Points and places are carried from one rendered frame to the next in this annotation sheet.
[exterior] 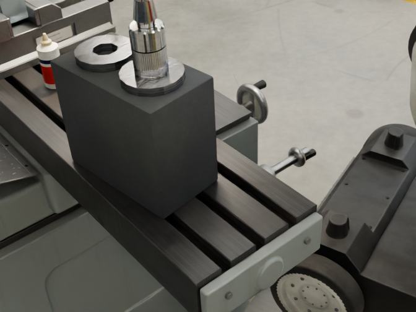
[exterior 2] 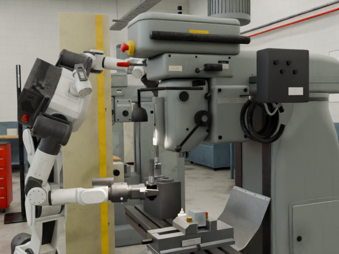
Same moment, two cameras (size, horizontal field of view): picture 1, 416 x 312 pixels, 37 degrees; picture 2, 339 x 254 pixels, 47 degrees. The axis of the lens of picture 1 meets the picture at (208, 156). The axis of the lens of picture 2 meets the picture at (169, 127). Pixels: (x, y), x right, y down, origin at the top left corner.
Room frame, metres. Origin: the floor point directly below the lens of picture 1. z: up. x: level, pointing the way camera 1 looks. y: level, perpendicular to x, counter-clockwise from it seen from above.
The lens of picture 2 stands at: (2.79, 0.73, 1.51)
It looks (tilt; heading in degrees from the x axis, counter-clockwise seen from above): 3 degrees down; 196
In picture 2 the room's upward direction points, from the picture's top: 1 degrees counter-clockwise
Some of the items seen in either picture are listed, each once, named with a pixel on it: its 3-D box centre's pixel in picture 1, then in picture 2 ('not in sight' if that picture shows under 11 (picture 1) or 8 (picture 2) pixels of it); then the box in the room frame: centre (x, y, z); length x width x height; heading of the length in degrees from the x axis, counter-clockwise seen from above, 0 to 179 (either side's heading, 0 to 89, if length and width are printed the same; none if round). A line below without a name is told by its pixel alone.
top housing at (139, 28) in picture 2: not in sight; (183, 38); (1.07, 0.31, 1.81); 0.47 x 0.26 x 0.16; 127
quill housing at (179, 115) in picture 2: not in sight; (182, 114); (1.07, 0.30, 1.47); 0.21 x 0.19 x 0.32; 37
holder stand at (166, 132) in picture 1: (135, 118); (161, 195); (0.77, 0.10, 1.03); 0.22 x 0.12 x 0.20; 45
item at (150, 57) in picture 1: (149, 51); (157, 170); (0.74, 0.07, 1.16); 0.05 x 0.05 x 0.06
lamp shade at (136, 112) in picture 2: not in sight; (139, 114); (1.22, 0.15, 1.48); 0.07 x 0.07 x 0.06
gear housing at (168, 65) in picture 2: not in sight; (189, 68); (1.05, 0.33, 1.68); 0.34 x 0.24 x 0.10; 127
